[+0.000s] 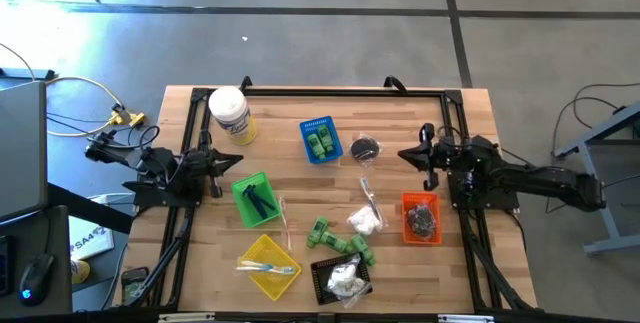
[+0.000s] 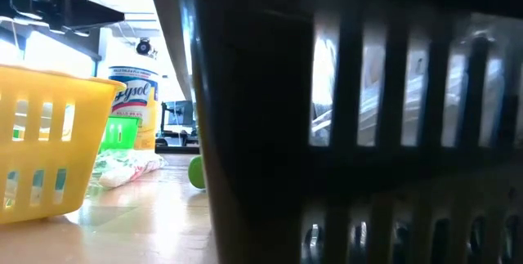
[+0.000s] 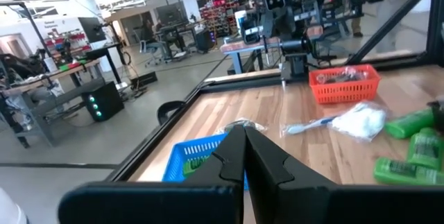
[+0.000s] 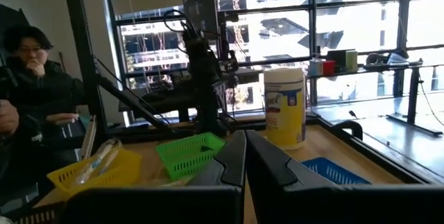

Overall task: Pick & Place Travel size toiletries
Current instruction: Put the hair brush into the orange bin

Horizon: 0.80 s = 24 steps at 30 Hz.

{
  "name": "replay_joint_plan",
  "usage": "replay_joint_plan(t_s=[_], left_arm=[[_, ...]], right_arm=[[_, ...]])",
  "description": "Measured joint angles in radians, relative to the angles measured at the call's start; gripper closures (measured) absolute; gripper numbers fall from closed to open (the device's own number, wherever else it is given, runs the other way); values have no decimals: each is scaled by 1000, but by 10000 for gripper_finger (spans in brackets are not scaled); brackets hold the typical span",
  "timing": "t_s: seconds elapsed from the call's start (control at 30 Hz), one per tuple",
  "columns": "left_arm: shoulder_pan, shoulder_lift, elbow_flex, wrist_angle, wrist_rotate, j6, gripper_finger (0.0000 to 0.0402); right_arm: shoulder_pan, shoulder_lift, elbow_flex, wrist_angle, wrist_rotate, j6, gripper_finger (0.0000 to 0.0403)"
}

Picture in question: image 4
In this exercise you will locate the pale green cup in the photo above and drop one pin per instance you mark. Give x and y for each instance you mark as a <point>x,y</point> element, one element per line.
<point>351,61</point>

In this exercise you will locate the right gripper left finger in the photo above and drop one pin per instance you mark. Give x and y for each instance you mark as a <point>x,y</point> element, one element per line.
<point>229,168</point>

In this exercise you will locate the black window frame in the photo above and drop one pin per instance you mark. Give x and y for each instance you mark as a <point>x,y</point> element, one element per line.
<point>312,26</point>

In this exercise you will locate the black diagonal frame strut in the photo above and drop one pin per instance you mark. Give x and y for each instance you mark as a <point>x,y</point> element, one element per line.
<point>132,101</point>

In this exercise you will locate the red box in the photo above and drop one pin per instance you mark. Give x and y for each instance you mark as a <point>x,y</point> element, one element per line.
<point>329,68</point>

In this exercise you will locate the green plastic basket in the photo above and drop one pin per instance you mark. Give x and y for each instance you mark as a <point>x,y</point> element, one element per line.
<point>187,154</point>

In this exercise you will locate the grey bundle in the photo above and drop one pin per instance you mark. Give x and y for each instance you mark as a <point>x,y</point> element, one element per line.
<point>376,59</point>

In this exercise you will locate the person's hand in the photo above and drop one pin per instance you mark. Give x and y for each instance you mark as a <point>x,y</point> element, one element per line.
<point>8,116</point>

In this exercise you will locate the Lysol wipes canister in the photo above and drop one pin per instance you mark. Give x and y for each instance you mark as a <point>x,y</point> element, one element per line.
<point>284,113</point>

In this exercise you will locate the black table edge rail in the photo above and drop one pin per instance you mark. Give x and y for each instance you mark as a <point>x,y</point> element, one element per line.
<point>381,159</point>

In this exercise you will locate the light wooden stick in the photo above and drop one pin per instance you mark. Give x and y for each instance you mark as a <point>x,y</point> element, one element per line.
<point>89,137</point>

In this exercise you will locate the yellow plastic slotted basket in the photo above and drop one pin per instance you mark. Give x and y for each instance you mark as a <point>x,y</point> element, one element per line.
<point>121,172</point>

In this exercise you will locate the black shelf board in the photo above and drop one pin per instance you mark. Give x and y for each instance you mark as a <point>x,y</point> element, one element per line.
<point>374,68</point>

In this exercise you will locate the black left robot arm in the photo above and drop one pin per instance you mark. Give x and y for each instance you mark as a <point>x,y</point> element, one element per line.
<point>204,78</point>

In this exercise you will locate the person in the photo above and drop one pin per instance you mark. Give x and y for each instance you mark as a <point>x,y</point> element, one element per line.
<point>41,92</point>

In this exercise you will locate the grey side table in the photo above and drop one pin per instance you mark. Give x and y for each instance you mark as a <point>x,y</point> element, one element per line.
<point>399,140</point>

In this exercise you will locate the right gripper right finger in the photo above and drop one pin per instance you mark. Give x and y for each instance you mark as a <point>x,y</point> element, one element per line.
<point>267,168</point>

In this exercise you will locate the blue plastic basket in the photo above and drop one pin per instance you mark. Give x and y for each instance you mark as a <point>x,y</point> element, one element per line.
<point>329,173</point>

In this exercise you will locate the blue white toothbrush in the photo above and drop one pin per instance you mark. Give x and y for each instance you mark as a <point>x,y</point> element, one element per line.
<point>111,153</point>
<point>92,166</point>

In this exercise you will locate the black computer monitor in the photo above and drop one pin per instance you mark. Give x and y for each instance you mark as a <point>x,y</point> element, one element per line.
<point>203,9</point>

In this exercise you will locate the black frame post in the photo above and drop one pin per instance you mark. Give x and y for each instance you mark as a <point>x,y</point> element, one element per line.
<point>81,43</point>

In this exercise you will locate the black plastic slotted basket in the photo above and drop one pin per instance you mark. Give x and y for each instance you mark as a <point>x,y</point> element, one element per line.
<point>34,207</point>

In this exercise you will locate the black box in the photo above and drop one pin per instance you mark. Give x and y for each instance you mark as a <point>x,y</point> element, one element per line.
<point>336,55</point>

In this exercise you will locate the light blue box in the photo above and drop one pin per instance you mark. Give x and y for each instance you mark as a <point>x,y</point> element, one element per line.
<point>315,68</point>

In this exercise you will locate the black stand leg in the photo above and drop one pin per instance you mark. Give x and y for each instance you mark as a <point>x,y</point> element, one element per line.
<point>412,92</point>

